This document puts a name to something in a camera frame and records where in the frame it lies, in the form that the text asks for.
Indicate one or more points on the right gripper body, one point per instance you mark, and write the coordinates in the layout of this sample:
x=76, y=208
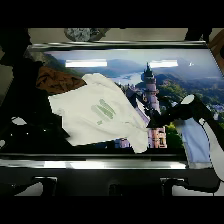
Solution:
x=158, y=120

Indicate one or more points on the white T-shirt green print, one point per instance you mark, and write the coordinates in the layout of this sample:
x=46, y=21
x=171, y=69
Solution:
x=86, y=116

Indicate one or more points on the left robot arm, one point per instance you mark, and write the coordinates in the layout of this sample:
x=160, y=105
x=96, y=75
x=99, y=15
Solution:
x=17, y=121

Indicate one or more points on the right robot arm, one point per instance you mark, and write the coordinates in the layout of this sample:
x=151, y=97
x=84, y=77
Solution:
x=195, y=108

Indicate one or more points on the light blue garment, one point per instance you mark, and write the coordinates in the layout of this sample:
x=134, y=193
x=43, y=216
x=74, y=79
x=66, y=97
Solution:
x=196, y=143

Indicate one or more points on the brown garment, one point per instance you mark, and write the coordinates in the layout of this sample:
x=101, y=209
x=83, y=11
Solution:
x=55, y=81

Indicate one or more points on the grey speckled garment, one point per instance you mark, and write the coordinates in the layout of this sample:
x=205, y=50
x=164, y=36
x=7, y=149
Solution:
x=78, y=34

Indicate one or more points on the black garment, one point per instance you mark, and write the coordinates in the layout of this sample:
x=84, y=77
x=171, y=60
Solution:
x=36, y=103

